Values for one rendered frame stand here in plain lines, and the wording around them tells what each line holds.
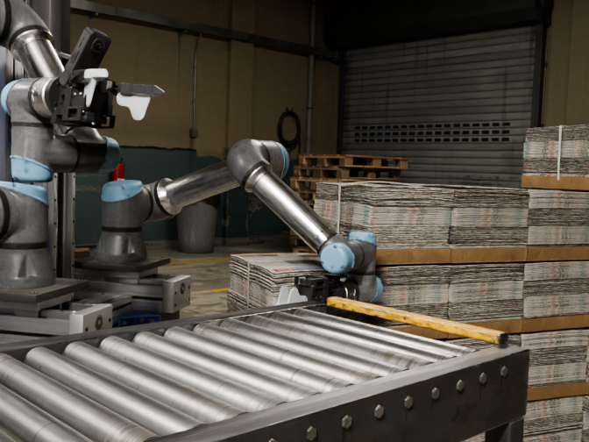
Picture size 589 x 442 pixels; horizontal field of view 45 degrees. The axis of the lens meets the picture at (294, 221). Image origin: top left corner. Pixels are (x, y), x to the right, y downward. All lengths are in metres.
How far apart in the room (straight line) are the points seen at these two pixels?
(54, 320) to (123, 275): 0.50
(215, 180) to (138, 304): 0.42
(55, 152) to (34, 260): 0.35
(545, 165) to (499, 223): 0.52
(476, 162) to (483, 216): 7.57
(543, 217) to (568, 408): 0.66
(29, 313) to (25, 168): 0.40
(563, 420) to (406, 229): 0.91
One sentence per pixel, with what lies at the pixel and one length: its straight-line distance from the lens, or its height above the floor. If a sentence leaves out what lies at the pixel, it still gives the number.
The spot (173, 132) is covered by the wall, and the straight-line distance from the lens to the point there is 9.57.
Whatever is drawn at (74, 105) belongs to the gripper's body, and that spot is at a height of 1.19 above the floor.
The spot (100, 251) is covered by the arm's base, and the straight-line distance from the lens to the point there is 2.14.
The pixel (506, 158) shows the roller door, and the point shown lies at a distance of 9.61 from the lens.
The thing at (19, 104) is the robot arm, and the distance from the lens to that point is 1.41.
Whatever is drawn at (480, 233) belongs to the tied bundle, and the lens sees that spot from 2.26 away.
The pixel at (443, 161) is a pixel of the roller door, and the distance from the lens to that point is 10.12.
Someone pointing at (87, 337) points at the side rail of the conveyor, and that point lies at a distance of 1.30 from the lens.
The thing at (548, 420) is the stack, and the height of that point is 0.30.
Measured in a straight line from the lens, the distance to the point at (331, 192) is 2.26.
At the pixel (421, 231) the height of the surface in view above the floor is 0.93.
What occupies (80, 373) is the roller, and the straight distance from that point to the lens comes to 1.09.
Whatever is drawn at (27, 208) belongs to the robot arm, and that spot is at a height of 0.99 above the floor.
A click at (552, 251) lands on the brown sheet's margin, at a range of 2.45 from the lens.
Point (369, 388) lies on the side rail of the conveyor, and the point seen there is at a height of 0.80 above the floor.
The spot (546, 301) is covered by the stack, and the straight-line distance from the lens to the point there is 2.47.
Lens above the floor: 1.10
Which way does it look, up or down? 4 degrees down
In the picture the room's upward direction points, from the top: 2 degrees clockwise
